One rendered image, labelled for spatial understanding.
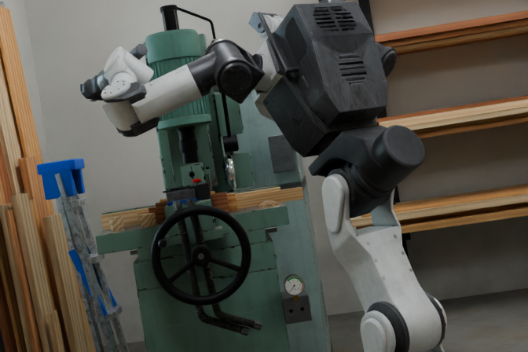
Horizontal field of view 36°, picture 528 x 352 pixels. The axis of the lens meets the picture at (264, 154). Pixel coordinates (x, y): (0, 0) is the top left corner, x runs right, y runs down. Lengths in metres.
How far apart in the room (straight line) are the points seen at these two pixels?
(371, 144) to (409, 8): 3.22
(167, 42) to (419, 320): 1.22
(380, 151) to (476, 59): 3.27
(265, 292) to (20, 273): 1.59
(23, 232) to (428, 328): 2.36
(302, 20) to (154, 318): 1.09
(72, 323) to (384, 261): 2.44
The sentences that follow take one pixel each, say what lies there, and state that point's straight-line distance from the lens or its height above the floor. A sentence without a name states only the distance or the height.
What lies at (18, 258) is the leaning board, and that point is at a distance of 3.88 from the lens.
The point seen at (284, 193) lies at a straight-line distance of 2.70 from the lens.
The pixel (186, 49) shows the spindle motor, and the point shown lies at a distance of 2.64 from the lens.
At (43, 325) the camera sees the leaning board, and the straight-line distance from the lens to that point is 3.94.
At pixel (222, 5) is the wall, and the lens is 5.09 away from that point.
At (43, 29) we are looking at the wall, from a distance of 5.33.
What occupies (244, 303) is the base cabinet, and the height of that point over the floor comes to 0.62.
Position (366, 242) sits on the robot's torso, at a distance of 1.97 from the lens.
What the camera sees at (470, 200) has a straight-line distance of 4.63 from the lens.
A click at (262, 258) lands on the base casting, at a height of 0.75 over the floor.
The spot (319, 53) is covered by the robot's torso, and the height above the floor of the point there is 1.29.
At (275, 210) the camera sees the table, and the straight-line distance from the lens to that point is 2.54.
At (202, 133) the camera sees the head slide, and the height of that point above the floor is 1.17.
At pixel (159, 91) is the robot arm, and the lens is 2.00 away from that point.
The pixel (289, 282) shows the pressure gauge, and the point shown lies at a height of 0.67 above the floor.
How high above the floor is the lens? 1.10
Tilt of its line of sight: 1 degrees down
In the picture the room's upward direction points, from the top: 9 degrees counter-clockwise
